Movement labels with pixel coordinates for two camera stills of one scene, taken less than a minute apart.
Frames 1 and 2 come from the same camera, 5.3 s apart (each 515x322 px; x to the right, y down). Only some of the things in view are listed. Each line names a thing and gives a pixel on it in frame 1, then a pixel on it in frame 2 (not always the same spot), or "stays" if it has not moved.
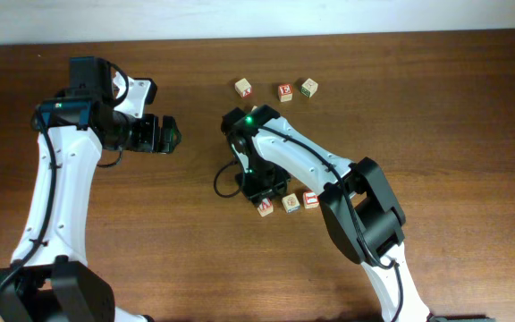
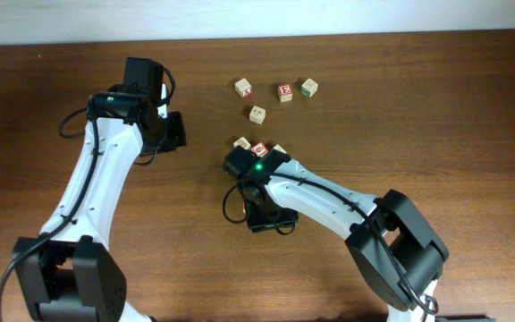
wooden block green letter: x=308 y=88 stays
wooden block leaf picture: x=243 y=88 stays
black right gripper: x=262 y=190 to x=274 y=220
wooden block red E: x=284 y=92 stays
